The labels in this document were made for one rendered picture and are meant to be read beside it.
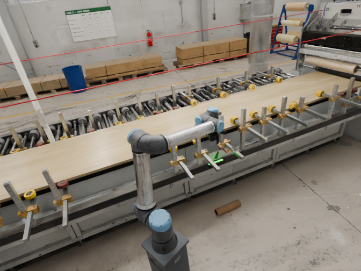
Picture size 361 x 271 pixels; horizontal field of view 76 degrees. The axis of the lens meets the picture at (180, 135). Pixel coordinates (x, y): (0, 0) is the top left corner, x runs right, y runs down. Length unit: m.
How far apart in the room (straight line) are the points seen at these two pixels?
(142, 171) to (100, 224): 1.30
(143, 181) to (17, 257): 1.70
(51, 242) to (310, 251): 2.48
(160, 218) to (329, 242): 1.73
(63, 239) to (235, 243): 1.72
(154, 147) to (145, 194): 0.43
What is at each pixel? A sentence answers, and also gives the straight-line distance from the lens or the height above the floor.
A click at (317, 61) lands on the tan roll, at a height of 1.07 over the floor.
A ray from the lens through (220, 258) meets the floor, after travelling 2.48.
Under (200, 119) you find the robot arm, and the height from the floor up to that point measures 1.33.
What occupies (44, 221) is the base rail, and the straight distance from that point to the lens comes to 2.26.
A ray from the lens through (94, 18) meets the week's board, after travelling 8.90.
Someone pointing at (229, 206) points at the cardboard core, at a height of 0.08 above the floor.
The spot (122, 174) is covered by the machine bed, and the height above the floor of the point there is 0.73.
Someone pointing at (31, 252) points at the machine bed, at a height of 0.17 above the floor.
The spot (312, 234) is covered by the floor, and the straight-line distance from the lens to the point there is 2.81.
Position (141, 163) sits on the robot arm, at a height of 1.25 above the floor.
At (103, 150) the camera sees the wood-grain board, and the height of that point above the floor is 0.90.
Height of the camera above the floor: 2.13
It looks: 31 degrees down
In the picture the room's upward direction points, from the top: 7 degrees counter-clockwise
